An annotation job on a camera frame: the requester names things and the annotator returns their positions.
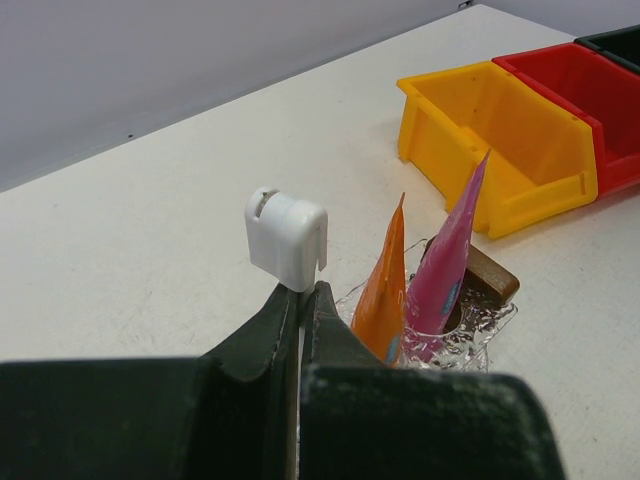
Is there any pink toothpaste tube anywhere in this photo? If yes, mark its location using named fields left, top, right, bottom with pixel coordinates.
left=404, top=154, right=490, bottom=363

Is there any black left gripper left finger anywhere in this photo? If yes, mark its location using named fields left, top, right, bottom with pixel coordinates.
left=1, top=286, right=298, bottom=479

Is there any red plastic bin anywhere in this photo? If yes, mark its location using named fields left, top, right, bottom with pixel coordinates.
left=493, top=43, right=639, bottom=197

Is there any yellow plastic bin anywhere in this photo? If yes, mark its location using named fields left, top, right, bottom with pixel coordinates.
left=397, top=61, right=598, bottom=239

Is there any clear textured acrylic tray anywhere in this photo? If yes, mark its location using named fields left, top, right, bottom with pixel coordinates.
left=333, top=237, right=519, bottom=374

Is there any orange toothpaste tube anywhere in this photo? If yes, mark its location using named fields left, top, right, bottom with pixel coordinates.
left=351, top=194, right=406, bottom=366

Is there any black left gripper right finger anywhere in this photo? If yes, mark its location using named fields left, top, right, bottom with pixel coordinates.
left=299, top=282, right=565, bottom=479

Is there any black plastic bin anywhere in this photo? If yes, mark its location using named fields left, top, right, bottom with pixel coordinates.
left=574, top=24, right=640, bottom=74

